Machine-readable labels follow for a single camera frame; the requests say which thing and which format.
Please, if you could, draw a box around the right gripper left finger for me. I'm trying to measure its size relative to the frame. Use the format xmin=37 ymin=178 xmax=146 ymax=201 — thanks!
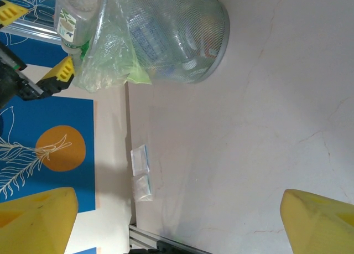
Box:
xmin=0 ymin=186 xmax=79 ymax=254

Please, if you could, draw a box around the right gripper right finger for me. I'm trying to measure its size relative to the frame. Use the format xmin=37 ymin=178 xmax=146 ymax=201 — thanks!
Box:
xmin=280 ymin=189 xmax=354 ymax=254

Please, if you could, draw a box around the clear bottle green neck band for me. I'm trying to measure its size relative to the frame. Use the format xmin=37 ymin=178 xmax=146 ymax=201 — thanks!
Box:
xmin=54 ymin=0 xmax=99 ymax=55

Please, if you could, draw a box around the clear zip bag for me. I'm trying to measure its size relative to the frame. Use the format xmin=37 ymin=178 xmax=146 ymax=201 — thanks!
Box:
xmin=129 ymin=144 xmax=152 ymax=177
xmin=132 ymin=175 xmax=153 ymax=204

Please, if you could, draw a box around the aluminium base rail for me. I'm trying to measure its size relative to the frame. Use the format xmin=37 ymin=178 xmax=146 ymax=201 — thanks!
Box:
xmin=128 ymin=222 xmax=214 ymax=254

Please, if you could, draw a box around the wire mesh waste bin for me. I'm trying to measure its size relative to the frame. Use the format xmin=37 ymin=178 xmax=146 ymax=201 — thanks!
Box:
xmin=93 ymin=0 xmax=230 ymax=85

